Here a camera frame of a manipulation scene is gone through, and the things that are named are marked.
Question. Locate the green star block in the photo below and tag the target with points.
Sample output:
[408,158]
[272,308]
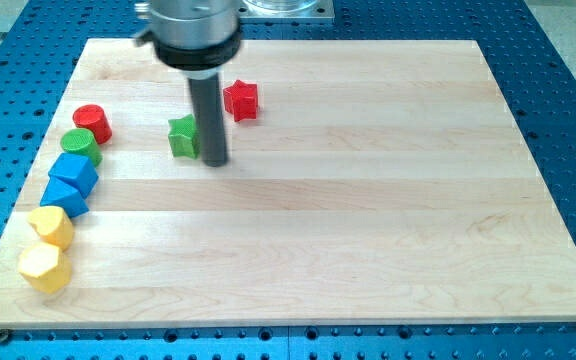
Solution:
[183,137]

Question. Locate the light wooden board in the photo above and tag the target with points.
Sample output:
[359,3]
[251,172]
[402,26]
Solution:
[383,182]

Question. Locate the red star block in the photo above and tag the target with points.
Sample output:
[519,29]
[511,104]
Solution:
[241,100]

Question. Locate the red cylinder block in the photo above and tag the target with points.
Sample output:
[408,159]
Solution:
[93,118]

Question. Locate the blue triangle block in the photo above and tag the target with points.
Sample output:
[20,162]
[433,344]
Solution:
[60,194]

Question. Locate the green cylinder block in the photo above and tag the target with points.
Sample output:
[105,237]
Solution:
[81,141]

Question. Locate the yellow heart block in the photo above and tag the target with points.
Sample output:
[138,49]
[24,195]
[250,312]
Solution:
[52,225]

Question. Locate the yellow hexagon block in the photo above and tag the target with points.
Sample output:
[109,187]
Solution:
[45,267]

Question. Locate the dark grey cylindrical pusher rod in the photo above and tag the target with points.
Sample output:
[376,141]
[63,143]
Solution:
[206,96]

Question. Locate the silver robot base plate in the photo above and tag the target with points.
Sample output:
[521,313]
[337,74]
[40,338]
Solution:
[286,11]

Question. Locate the blue cube block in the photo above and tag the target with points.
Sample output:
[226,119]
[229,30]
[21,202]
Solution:
[77,171]

